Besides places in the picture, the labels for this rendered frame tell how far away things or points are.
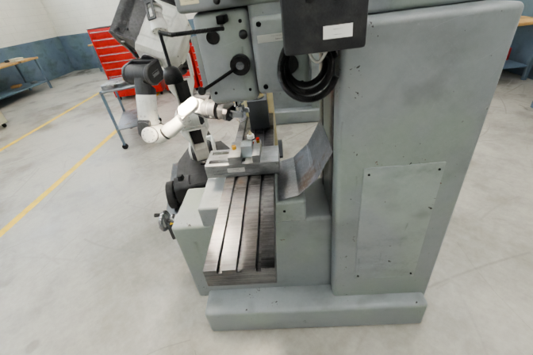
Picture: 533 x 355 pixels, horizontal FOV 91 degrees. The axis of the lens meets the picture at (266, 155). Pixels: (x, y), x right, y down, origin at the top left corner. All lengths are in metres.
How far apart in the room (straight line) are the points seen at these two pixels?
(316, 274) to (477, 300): 0.97
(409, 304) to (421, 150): 0.92
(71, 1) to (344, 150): 11.55
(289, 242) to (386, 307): 0.63
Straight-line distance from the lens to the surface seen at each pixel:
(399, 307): 1.74
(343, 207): 1.18
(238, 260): 0.94
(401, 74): 0.95
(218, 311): 1.71
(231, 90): 1.03
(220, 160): 1.29
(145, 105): 1.36
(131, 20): 1.46
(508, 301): 2.22
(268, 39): 0.95
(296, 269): 1.58
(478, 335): 2.02
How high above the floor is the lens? 1.66
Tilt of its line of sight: 31 degrees down
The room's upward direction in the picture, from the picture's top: 8 degrees counter-clockwise
